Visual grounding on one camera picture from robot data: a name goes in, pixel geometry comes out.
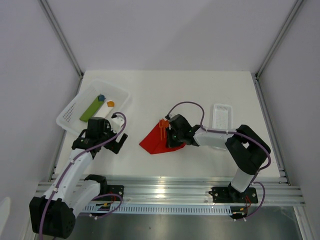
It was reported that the orange plastic fork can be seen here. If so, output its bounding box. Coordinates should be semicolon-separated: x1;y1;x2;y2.
158;119;166;141

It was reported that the red paper napkin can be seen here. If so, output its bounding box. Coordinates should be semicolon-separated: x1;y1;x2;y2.
139;122;186;155

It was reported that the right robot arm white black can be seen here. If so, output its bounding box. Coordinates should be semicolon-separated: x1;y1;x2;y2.
165;114;271;203

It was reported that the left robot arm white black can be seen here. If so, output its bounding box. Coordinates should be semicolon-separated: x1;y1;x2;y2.
29;112;128;239

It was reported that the green rolled napkin bundle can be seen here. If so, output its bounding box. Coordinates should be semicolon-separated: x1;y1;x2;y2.
79;94;106;123

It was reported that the large white plastic basket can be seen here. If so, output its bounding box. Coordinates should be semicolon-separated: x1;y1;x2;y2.
56;79;131;135

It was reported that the small white perforated tray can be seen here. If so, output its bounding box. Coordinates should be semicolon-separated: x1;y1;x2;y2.
212;103;233;130

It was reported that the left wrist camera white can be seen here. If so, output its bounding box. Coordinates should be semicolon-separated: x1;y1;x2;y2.
109;114;125;133

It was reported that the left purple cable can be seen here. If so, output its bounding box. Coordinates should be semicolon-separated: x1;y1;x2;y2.
39;111;127;240

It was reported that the purple cable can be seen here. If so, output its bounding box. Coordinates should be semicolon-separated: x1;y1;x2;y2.
39;111;127;240
166;101;272;222

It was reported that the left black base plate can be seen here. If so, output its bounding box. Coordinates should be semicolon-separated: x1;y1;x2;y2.
100;185;125;202

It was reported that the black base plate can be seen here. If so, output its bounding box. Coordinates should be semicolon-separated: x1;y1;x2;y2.
208;186;258;204
100;185;125;202

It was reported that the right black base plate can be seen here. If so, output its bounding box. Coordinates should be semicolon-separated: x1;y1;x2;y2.
208;186;258;204

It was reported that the white slotted cable duct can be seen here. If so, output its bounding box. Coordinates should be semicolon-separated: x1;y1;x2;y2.
82;203;232;216

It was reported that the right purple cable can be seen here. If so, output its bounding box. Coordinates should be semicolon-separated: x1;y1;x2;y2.
166;101;272;222

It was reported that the aluminium mounting rail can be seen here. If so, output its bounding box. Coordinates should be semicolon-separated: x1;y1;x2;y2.
106;175;306;206

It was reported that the left aluminium frame post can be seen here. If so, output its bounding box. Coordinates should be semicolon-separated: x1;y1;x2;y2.
38;0;84;79

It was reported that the aluminium frame post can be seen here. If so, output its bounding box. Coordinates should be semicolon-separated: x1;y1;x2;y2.
255;0;307;81
38;0;84;79

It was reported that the right aluminium frame post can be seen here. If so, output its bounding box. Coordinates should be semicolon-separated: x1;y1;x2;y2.
255;0;307;81

